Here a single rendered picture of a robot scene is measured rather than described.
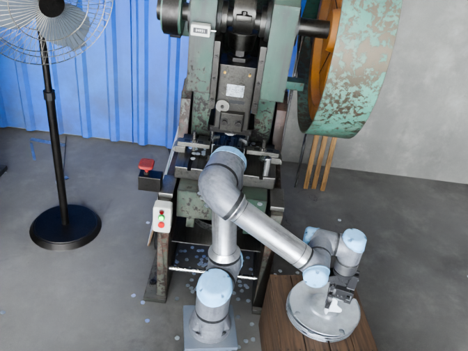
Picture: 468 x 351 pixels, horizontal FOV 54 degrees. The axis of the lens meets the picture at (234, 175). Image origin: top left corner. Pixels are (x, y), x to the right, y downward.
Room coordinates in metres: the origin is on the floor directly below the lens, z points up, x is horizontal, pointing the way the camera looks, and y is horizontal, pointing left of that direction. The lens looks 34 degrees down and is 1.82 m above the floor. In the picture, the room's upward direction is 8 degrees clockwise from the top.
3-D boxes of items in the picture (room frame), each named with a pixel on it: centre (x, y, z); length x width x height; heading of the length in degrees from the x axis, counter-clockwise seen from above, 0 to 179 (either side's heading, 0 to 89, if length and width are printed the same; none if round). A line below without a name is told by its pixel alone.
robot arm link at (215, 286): (1.06, 0.01, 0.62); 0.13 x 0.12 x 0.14; 170
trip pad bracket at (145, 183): (1.57, 0.35, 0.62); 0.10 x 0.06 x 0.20; 91
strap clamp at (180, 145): (1.81, 0.21, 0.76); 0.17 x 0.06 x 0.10; 91
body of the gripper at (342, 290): (1.11, -0.42, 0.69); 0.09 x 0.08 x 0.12; 76
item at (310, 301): (1.27, -0.44, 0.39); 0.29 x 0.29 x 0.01
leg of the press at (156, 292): (1.95, 0.31, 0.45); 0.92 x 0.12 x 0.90; 1
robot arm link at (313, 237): (1.11, -0.30, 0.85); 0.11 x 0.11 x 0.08; 80
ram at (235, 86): (1.77, 0.04, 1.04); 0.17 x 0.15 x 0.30; 1
